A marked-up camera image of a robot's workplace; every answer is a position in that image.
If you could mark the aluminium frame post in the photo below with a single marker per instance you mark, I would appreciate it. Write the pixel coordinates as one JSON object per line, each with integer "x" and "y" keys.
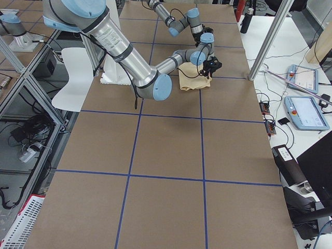
{"x": 275, "y": 26}

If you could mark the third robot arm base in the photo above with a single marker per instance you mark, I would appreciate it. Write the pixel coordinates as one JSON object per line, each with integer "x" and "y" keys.
{"x": 22, "y": 40}

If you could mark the red cylinder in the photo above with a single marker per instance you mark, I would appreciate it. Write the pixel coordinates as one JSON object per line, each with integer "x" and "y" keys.
{"x": 239, "y": 10}

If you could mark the orange connector strip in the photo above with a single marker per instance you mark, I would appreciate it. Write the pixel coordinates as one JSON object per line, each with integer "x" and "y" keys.
{"x": 269, "y": 120}

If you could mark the beige long-sleeve graphic shirt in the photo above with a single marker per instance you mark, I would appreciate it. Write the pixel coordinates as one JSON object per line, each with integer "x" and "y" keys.
{"x": 189, "y": 78}

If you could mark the black box with label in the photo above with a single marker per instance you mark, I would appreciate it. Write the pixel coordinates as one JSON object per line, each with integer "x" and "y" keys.
{"x": 290, "y": 172}

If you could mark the white perforated basket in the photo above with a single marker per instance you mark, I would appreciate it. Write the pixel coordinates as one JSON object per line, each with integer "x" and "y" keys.
{"x": 21, "y": 229}

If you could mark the wooden board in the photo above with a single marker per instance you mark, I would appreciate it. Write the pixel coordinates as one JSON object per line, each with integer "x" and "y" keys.
{"x": 321, "y": 47}

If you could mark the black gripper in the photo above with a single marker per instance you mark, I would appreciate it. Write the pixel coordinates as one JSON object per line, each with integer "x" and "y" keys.
{"x": 206, "y": 29}
{"x": 209, "y": 72}

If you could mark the far blue teach pendant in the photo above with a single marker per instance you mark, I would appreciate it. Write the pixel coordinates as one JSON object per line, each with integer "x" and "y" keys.
{"x": 305, "y": 77}

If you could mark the black monitor with stand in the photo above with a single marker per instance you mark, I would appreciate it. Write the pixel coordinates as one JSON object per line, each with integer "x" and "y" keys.
{"x": 307, "y": 215}

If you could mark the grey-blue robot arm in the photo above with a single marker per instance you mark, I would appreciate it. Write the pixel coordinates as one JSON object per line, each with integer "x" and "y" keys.
{"x": 149, "y": 82}
{"x": 179, "y": 19}

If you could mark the near blue teach pendant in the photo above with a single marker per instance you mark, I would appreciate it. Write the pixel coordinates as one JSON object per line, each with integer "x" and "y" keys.
{"x": 305, "y": 113}

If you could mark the white power strip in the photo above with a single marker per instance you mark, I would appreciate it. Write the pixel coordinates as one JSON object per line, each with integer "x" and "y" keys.
{"x": 30, "y": 153}

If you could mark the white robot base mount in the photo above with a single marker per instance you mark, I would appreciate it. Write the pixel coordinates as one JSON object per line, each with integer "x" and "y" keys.
{"x": 113, "y": 73}

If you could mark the small black pad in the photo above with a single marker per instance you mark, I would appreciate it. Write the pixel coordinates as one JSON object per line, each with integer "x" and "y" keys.
{"x": 283, "y": 121}

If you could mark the black water bottle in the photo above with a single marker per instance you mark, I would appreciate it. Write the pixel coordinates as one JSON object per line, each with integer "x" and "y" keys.
{"x": 246, "y": 21}

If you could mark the blue teach pendant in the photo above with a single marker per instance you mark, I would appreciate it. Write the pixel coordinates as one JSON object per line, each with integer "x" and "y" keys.
{"x": 305, "y": 77}
{"x": 305, "y": 113}

